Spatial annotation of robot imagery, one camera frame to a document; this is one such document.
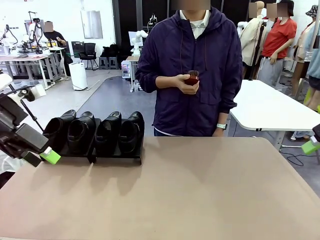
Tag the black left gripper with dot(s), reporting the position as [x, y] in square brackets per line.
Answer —
[20, 140]

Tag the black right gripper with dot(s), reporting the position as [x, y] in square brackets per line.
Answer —
[317, 133]

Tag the black leather shoe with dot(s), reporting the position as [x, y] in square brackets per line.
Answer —
[131, 137]
[53, 135]
[107, 137]
[80, 137]

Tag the person's left forearm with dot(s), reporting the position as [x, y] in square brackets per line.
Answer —
[223, 118]

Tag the person's right forearm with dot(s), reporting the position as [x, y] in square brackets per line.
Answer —
[165, 82]

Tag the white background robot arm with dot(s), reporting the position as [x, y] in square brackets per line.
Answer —
[137, 42]
[6, 37]

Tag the person's left hand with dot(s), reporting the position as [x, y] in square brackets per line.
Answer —
[219, 133]

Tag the person's right hand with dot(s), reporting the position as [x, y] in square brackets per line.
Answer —
[191, 89]

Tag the white cover cloth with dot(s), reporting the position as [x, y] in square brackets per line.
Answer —
[7, 165]

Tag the white table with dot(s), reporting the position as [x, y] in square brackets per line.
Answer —
[262, 107]

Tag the white air purifier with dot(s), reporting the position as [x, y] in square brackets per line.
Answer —
[78, 76]

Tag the white wristwatch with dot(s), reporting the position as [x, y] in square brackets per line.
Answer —
[222, 126]

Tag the white workbench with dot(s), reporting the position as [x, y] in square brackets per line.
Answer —
[22, 58]

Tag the grey stool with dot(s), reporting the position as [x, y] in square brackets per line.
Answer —
[103, 63]
[113, 63]

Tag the black office chair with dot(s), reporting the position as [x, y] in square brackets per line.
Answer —
[88, 53]

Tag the mannequin in red shirt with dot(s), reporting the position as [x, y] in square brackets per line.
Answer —
[277, 37]

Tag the mannequin in beige coat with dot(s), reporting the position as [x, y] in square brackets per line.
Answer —
[252, 42]

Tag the person in black shirt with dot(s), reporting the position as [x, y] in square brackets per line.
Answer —
[55, 37]

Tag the lit computer case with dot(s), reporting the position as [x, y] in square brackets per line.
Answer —
[126, 70]

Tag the background robot rig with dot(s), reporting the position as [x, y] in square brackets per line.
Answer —
[35, 32]

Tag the black backpack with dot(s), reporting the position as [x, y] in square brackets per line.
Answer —
[109, 51]

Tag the person in purple jacket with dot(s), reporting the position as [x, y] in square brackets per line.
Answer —
[175, 112]

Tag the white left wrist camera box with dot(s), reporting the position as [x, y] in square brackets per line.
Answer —
[39, 90]

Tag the grey wall panel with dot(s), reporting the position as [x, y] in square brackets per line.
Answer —
[91, 25]

